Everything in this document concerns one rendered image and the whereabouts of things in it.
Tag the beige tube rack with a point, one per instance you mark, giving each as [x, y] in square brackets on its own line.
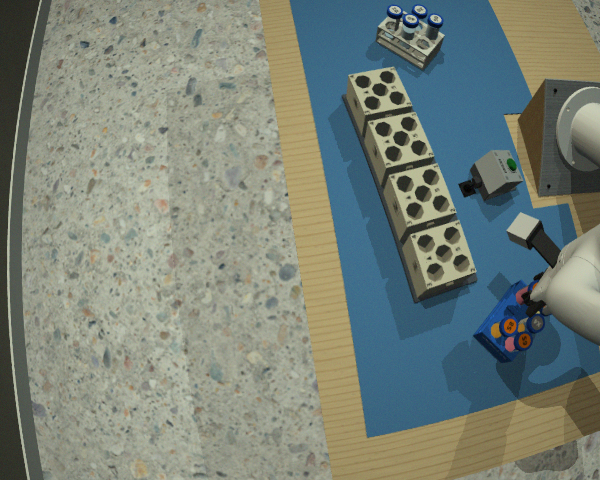
[429, 52]

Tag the small grey sloped desk with green button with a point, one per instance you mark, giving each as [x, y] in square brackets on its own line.
[495, 173]

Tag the blue bench mat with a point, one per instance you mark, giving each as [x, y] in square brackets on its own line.
[419, 363]

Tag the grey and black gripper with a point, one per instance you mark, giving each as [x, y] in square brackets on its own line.
[538, 293]

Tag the blue tube rack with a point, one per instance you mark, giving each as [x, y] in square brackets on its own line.
[497, 346]

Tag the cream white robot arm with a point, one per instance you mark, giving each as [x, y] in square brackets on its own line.
[572, 295]

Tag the sample tube with blue cap and orange dot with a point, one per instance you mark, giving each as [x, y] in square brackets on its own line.
[531, 286]

